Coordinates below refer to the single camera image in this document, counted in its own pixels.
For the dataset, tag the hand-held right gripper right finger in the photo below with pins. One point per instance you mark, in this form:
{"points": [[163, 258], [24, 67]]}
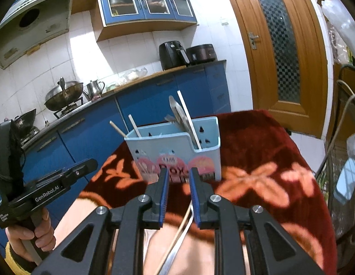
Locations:
{"points": [[194, 197]]}

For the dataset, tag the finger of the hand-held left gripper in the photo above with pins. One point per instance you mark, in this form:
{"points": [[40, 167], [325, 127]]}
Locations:
{"points": [[83, 166]]}

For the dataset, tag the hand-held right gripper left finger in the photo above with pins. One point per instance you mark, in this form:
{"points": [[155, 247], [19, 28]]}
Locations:
{"points": [[165, 194]]}

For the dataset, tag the light blue utensil box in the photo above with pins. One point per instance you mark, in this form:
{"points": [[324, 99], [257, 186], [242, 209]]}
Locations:
{"points": [[171, 151]]}

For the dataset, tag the chopstick and spoon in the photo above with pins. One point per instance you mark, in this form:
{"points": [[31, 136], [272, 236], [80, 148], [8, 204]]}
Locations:
{"points": [[173, 243]]}

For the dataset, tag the wooden chopstick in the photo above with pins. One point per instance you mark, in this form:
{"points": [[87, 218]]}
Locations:
{"points": [[118, 129], [134, 126]]}

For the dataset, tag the steel fork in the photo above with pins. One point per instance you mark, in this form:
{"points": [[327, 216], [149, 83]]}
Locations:
{"points": [[169, 118]]}

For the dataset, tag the person's left hand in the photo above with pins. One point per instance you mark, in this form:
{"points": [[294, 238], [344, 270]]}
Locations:
{"points": [[44, 235]]}

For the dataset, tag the black wok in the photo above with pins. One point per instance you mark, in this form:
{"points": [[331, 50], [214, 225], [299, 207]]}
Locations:
{"points": [[25, 120]]}

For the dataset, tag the gas stove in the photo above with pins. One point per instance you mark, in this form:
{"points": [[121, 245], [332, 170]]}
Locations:
{"points": [[70, 108]]}

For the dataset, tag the red floral printed blanket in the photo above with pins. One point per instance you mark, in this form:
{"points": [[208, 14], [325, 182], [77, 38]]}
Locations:
{"points": [[252, 154]]}

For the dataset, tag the wok with steel lid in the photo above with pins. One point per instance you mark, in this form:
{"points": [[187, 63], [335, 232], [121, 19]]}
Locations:
{"points": [[65, 93]]}

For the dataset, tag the steel kettle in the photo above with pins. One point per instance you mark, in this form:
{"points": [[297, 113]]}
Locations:
{"points": [[95, 88]]}

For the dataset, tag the black cooking ladle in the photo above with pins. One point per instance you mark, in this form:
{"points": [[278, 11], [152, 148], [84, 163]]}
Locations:
{"points": [[62, 86]]}

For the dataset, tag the clear bag of food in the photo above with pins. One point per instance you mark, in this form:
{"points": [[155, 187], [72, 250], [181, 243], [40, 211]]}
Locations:
{"points": [[131, 76]]}

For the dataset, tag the wooden door with glass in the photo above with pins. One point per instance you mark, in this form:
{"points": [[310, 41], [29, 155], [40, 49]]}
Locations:
{"points": [[246, 77]]}

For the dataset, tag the black air fryer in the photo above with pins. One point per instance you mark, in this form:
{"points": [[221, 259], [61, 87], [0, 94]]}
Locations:
{"points": [[171, 54]]}

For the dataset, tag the dark rice cooker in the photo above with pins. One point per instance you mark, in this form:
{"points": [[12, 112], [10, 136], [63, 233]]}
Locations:
{"points": [[202, 53]]}

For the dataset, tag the grey range hood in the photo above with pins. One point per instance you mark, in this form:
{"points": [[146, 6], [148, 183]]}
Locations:
{"points": [[31, 20]]}

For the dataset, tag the light blue packet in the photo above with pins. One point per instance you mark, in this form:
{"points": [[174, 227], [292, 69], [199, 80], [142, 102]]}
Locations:
{"points": [[348, 180]]}

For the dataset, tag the black metal cart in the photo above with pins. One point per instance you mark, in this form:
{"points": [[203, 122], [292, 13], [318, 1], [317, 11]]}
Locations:
{"points": [[342, 114]]}

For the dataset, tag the white plastic bag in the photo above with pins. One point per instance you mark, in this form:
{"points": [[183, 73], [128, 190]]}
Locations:
{"points": [[341, 25]]}

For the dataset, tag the blue glass-door wall cabinet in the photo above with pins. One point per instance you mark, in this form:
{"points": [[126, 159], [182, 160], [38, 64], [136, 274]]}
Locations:
{"points": [[137, 5]]}

